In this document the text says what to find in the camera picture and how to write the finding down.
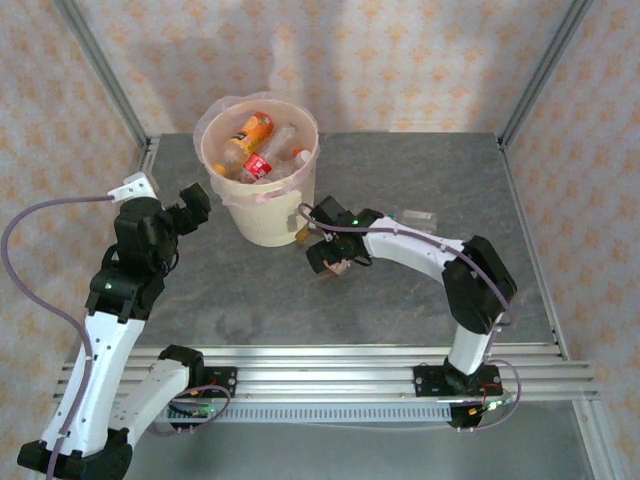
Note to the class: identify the aluminium table edge rail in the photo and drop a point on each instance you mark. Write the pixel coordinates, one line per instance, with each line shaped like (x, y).
(150, 155)
(521, 200)

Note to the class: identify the clear bottle blue label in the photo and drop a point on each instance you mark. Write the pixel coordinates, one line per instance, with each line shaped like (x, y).
(282, 142)

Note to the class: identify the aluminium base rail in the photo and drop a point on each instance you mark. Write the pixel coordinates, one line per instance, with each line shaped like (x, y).
(325, 372)

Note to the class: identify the aluminium frame post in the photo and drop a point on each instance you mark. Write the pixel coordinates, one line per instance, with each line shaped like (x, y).
(102, 65)
(545, 65)

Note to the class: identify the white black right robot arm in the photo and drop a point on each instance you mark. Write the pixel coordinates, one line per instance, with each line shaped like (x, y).
(415, 245)

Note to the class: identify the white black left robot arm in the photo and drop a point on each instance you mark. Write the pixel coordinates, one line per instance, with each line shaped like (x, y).
(100, 360)

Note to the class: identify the small circuit board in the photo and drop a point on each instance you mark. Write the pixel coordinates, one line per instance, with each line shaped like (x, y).
(199, 410)
(495, 405)

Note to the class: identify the cream plastic bin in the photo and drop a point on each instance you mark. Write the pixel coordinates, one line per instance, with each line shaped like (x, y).
(265, 220)

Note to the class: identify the clear bottle red label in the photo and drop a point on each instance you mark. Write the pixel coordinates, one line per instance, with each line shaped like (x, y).
(257, 165)

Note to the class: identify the yellow orange juice bottle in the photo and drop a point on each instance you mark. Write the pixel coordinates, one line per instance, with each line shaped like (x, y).
(252, 131)

